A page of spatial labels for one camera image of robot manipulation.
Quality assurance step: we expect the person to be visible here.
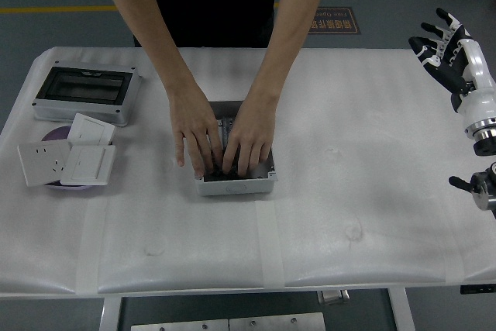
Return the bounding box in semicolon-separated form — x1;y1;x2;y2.
133;0;277;48

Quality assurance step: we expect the white socket panel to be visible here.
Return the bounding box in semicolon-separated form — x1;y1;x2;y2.
17;140;73;187

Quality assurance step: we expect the white switch panel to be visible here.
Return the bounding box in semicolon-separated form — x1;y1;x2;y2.
67;112;117;146
60;144;117;187

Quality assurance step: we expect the black table control panel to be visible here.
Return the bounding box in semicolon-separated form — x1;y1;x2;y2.
460;285;496;295

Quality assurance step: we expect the white tape strip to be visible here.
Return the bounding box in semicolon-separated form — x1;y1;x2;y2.
439;206;467;284
254;201;286;289

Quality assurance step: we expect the metal bracket under table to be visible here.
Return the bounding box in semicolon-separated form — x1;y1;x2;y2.
317;288;352;305

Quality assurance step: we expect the purple plate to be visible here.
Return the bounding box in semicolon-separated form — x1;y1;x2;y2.
40;124;115;192

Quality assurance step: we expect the person's left hand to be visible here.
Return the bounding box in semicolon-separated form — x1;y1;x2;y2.
222;92;279;175

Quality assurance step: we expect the metal mounting rail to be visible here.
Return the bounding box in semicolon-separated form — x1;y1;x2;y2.
219;115;236;142

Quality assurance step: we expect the white foam mat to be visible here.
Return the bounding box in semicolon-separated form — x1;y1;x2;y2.
0;46;478;296

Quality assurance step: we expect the grey box with dark window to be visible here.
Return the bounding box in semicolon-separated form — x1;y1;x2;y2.
31;59;143;128

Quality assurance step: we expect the open grey junction box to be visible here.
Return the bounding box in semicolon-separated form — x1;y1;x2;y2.
192;99;281;197

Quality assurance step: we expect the person's right hand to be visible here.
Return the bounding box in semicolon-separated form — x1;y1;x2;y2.
166;74;226;178

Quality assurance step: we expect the white table leg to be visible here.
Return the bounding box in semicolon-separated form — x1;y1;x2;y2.
387;287;418;331

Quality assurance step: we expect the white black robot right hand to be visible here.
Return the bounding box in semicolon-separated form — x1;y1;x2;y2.
408;8;496;127

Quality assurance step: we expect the grey metal plate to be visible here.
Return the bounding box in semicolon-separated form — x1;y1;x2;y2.
130;318;229;331
229;312;326;331

